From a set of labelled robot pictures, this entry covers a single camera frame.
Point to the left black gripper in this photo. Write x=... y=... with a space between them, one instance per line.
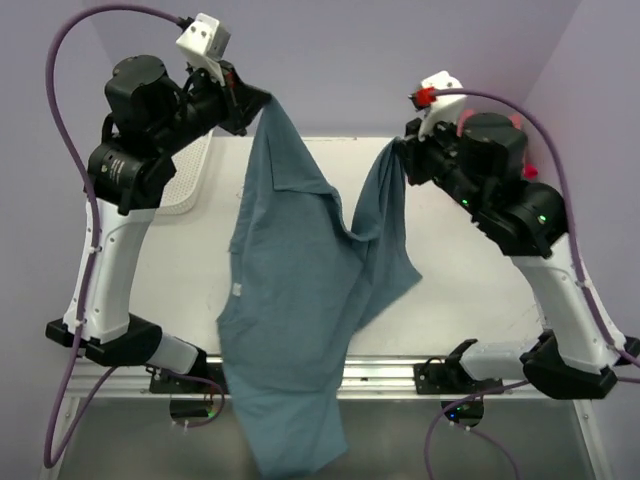
x=234 y=92

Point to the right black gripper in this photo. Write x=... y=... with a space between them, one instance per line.
x=413 y=149

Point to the blue-grey t shirt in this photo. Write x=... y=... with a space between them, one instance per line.
x=303 y=282

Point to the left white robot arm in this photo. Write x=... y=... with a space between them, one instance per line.
x=126 y=185

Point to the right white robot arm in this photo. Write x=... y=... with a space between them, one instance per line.
x=570 y=359

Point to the white plastic basket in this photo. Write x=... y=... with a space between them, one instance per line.
x=180 y=194

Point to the folded salmon pink shirt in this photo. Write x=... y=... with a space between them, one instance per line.
x=515 y=119

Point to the folded red shirt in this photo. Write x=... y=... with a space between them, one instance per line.
x=530 y=172

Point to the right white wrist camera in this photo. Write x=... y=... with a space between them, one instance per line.
x=437 y=106

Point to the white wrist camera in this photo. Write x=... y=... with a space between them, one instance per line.
x=203 y=44
x=437 y=106

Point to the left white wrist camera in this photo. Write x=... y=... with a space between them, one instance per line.
x=203 y=44

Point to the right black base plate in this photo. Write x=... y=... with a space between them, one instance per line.
x=430 y=380

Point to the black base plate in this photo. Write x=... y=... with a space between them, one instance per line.
x=430 y=380
x=162 y=382

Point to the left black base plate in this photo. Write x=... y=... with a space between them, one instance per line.
x=162 y=382

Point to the aluminium rail frame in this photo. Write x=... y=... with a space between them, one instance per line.
x=573 y=359

